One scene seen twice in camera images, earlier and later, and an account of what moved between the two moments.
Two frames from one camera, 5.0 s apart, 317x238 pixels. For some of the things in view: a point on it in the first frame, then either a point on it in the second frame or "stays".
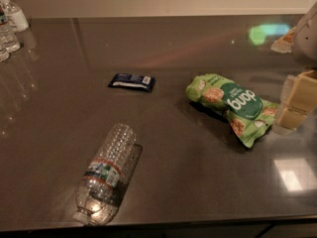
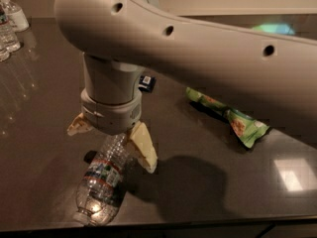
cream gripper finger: (289, 120) to (115, 118)
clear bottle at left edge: (4, 54) stays
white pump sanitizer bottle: (17, 18) stays
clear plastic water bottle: (97, 195) stays
